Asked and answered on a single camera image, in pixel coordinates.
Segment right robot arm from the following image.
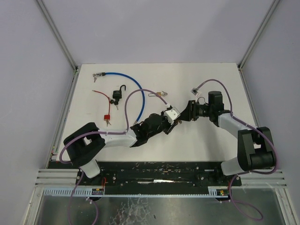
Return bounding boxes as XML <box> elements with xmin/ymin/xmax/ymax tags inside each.
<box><xmin>179</xmin><ymin>91</ymin><xmax>277</xmax><ymax>176</ymax></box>

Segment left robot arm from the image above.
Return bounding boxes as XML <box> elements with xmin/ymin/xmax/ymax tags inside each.
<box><xmin>63</xmin><ymin>109</ymin><xmax>180</xmax><ymax>178</ymax></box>

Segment silver keys of long padlock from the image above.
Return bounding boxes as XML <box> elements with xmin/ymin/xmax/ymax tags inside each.
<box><xmin>161</xmin><ymin>91</ymin><xmax>168</xmax><ymax>97</ymax></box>

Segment long shackle brass padlock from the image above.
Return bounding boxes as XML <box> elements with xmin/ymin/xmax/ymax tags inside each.
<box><xmin>148</xmin><ymin>92</ymin><xmax>161</xmax><ymax>97</ymax></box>

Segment keys of black padlock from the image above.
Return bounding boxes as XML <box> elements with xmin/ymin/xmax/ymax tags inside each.
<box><xmin>110</xmin><ymin>99</ymin><xmax>119</xmax><ymax>110</ymax></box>

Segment black padlock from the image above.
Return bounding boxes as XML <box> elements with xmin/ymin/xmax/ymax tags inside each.
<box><xmin>112</xmin><ymin>85</ymin><xmax>127</xmax><ymax>101</ymax></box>

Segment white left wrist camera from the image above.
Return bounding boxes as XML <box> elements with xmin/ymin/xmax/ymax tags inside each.
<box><xmin>163</xmin><ymin>106</ymin><xmax>180</xmax><ymax>125</ymax></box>

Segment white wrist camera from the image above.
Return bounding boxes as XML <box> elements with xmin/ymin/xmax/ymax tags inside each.
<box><xmin>191</xmin><ymin>88</ymin><xmax>199</xmax><ymax>97</ymax></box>
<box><xmin>163</xmin><ymin>106</ymin><xmax>180</xmax><ymax>125</ymax></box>

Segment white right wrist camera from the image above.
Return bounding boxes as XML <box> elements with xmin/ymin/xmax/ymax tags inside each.
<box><xmin>191</xmin><ymin>88</ymin><xmax>199</xmax><ymax>97</ymax></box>

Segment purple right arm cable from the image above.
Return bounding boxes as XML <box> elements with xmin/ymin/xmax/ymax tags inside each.
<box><xmin>196</xmin><ymin>79</ymin><xmax>279</xmax><ymax>174</ymax></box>

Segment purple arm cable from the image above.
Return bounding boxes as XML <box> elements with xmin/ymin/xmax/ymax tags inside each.
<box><xmin>196</xmin><ymin>79</ymin><xmax>279</xmax><ymax>174</ymax></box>
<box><xmin>60</xmin><ymin>88</ymin><xmax>170</xmax><ymax>165</ymax></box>

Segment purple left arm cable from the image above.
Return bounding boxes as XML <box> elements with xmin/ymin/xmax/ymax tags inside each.
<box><xmin>60</xmin><ymin>88</ymin><xmax>170</xmax><ymax>165</ymax></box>

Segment red cable padlock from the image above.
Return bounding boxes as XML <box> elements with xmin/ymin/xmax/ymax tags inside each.
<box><xmin>92</xmin><ymin>89</ymin><xmax>112</xmax><ymax>122</ymax></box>

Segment right aluminium frame post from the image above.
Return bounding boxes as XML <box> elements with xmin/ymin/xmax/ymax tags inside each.
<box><xmin>237</xmin><ymin>0</ymin><xmax>281</xmax><ymax>71</ymax></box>

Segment aluminium frame post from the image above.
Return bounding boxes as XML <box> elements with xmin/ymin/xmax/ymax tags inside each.
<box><xmin>34</xmin><ymin>0</ymin><xmax>78</xmax><ymax>71</ymax></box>
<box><xmin>237</xmin><ymin>0</ymin><xmax>281</xmax><ymax>71</ymax></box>

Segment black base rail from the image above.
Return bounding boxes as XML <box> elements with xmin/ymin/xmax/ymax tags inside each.
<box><xmin>46</xmin><ymin>160</ymin><xmax>242</xmax><ymax>188</ymax></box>

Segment blue cable lock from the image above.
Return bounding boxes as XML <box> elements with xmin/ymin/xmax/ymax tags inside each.
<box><xmin>96</xmin><ymin>72</ymin><xmax>145</xmax><ymax>125</ymax></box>

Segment left aluminium frame post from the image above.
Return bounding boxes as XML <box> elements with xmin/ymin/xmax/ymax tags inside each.
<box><xmin>34</xmin><ymin>0</ymin><xmax>78</xmax><ymax>71</ymax></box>

